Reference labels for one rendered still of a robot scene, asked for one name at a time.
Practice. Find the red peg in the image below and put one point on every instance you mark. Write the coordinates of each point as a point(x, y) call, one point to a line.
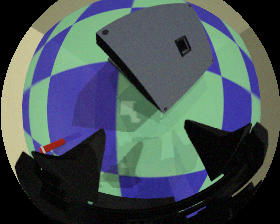
point(52, 145)

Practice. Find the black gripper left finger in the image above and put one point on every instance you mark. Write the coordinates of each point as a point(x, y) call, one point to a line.
point(80, 167)

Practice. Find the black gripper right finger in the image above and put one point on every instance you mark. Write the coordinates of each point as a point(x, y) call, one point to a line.
point(215, 146)

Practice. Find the grey sloped panel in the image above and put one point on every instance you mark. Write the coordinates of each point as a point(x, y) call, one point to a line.
point(162, 50)

